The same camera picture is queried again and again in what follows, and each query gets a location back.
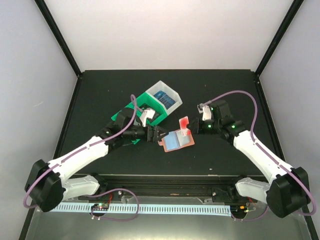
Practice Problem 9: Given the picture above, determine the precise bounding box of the red credit card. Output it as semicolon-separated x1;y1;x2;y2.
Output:
179;116;191;137

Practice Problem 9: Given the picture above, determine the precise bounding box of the pink leather card holder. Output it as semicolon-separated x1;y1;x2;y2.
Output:
158;129;195;153

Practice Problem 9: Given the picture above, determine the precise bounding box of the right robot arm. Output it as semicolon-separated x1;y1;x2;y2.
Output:
187;100;311;218

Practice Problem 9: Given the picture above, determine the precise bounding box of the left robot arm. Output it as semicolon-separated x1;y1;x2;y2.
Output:
24;107;169;212

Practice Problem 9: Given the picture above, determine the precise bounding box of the black credit card stack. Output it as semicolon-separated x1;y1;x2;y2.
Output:
139;107;160;123

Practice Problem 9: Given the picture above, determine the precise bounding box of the blue credit card stack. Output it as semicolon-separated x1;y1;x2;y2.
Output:
154;90;176;110

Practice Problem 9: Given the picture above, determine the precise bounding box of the green bin with black cards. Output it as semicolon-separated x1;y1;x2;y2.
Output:
136;92;168;126

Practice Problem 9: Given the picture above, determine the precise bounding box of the green bin with red cards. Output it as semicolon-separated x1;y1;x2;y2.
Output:
111;107;142;145

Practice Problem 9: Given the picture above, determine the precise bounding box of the white bin with blue cards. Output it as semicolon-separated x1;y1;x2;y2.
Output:
145;80;183;115

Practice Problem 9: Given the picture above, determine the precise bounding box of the left circuit board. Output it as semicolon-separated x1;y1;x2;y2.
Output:
90;203;110;212

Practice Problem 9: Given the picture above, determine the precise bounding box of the circuit board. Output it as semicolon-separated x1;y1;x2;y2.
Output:
230;205;250;214
90;203;110;212

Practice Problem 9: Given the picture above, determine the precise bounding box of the right circuit board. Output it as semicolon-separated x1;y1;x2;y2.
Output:
230;205;250;214

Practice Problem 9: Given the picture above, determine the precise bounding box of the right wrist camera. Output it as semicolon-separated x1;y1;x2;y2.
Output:
197;103;212;121

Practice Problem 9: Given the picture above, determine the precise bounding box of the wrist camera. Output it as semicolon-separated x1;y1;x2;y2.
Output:
139;108;156;127
197;103;212;121

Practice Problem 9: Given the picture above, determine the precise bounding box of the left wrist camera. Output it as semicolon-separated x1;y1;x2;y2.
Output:
139;108;156;127

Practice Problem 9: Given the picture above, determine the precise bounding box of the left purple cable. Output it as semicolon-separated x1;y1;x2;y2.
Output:
23;94;140;222

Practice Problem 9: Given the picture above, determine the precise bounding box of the purple cable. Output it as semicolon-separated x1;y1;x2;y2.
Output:
23;94;140;222
197;90;317;223

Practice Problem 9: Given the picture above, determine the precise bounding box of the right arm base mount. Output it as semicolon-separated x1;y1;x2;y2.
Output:
211;184;249;203

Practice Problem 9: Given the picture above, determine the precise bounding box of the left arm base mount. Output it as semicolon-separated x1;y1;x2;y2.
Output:
77;174;126;202

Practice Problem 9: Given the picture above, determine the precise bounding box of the white slotted cable duct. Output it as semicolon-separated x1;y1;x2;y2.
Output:
52;202;231;217

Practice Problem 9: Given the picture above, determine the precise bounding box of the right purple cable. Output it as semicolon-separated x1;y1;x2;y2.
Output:
197;90;317;223

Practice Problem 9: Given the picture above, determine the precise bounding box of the right black frame post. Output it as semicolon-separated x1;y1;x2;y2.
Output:
255;0;304;77

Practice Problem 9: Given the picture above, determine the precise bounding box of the black frame post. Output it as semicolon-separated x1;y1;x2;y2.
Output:
34;0;82;78
255;0;304;77

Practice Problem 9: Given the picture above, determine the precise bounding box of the left black frame post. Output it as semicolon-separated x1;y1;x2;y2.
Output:
34;0;82;78

